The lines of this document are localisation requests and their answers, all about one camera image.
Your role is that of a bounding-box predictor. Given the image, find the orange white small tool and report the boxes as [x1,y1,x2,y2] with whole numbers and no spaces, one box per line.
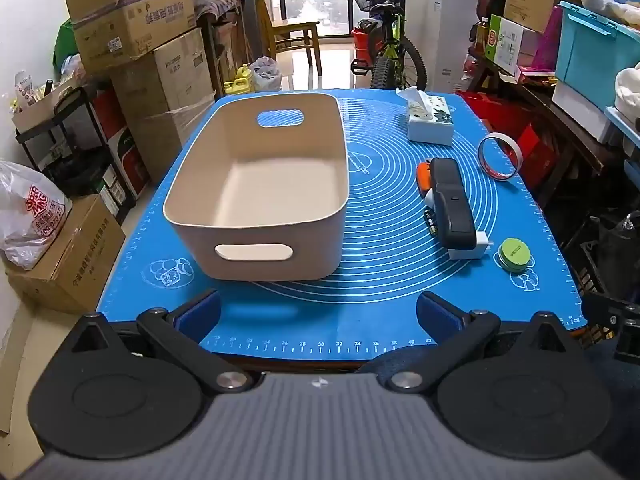
[416,160,437,207]

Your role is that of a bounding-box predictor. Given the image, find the white tape roll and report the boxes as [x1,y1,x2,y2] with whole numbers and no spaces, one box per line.
[477,132,520,181]

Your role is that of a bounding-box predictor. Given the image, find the white charger adapter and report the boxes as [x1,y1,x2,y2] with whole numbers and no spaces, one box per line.
[446,231,497,261]

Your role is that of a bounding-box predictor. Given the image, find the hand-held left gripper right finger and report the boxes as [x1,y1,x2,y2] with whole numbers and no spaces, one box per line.
[387,291,571,395]

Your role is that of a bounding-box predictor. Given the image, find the brown printed cardboard box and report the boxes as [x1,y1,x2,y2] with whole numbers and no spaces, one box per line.
[6,194,127,317]

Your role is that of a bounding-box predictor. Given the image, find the white red printed plastic bag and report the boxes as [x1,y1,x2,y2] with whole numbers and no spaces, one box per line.
[0,160,74,272]

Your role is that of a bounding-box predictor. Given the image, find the beige plastic storage bin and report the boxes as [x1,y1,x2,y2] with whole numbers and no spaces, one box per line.
[163,92,350,282]

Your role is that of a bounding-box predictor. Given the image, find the red gift boxes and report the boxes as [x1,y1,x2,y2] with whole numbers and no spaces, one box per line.
[456,90,557,192]

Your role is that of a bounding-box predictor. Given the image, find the open cardboard box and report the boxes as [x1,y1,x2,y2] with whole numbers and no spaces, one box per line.
[64,0,197,75]

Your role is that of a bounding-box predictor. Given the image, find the white green tissue box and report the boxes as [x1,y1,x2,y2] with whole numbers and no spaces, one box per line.
[396,86,455,146]

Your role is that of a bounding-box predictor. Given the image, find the black plastic crate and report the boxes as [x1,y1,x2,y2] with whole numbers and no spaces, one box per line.
[575,237,640,313]

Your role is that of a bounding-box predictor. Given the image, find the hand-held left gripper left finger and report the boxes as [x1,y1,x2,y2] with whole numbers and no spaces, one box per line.
[70,290,255,395]

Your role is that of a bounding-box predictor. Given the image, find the black handheld device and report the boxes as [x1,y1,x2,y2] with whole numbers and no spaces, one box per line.
[430,157,477,251]

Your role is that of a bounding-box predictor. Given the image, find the green white carton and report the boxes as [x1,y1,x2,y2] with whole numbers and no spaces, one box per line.
[485,14,527,76]

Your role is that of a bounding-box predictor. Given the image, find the dark wooden side table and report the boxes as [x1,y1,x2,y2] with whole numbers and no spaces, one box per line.
[466,46,610,212]

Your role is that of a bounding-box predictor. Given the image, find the red black appliance box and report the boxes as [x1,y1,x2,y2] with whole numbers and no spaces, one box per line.
[91,89,152,202]

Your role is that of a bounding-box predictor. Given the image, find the blue silicone baking mat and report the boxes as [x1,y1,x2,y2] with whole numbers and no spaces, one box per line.
[96,87,583,362]

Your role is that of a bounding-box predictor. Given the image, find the teal plastic storage box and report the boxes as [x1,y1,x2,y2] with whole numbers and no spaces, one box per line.
[552,1,640,112]

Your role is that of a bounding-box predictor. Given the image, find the grey plastic bag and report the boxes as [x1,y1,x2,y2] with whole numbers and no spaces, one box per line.
[248,56,284,93]

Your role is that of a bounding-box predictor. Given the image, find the wooden chair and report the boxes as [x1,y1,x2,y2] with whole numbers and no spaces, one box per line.
[249,0,324,79]

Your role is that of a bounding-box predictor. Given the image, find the green bag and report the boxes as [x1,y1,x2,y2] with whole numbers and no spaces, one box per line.
[52,19,82,82]

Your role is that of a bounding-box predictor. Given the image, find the large wrapped cardboard box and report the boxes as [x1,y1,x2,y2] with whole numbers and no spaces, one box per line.
[109,27,217,183]

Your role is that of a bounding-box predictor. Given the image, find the white freezer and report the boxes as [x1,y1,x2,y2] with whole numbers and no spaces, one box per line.
[404,0,485,95]

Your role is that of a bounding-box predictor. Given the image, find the small cardboard box on rack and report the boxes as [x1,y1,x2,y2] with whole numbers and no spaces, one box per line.
[12,79,78,132]

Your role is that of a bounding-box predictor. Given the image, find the green round lid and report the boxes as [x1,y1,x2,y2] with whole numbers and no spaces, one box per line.
[495,238,532,273]

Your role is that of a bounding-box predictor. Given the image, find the black metal rack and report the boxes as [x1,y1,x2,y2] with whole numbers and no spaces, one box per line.
[14,86,151,221]

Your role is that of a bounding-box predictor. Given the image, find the yellow plastic bottles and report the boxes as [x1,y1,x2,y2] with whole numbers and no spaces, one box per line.
[223,64,254,97]

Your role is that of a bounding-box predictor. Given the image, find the green black bicycle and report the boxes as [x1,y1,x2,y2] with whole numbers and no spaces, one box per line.
[327,0,429,92]

